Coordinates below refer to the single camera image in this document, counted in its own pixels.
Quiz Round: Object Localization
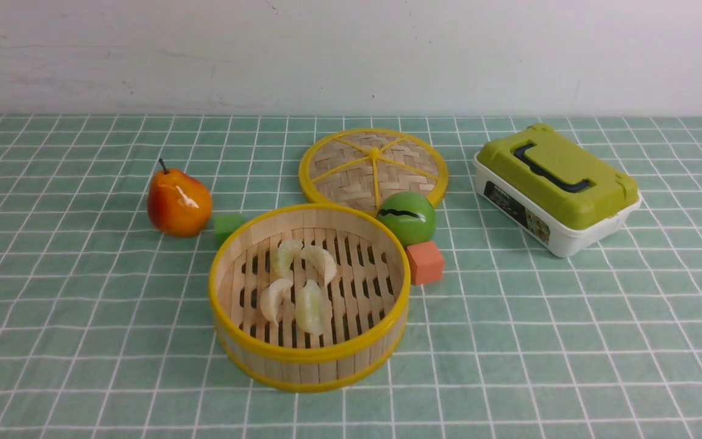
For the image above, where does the white dumpling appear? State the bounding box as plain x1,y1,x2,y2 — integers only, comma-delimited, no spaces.
300,245,338,287
257,278,293,326

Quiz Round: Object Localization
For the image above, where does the pale green dumpling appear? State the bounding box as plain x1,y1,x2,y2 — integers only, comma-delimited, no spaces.
270,240,303,279

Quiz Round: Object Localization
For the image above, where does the translucent green dumpling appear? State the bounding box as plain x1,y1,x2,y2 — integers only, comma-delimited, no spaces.
295,279,324,337

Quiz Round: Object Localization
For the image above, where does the woven bamboo steamer lid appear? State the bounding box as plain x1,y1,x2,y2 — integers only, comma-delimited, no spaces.
298,127,449,215

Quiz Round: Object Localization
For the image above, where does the bamboo steamer basket yellow rim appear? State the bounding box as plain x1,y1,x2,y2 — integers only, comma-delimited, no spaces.
209,204,411,392

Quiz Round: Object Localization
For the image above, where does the green round fruit toy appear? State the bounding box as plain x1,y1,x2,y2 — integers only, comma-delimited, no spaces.
376,191,436,247

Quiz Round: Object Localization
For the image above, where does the orange foam cube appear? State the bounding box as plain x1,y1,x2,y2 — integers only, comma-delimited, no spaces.
406,241,445,285

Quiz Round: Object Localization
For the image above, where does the green foam cube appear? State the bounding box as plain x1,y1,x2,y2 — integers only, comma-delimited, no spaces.
213,212,246,248

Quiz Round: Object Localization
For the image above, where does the orange pear toy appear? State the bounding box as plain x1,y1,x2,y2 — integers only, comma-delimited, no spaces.
147,158,213,237

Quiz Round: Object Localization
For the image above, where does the white box green lid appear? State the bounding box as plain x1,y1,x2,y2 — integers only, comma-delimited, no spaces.
472,123,642,258

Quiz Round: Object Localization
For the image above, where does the green checked tablecloth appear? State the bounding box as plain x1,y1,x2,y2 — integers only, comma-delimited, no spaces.
0,115,702,438

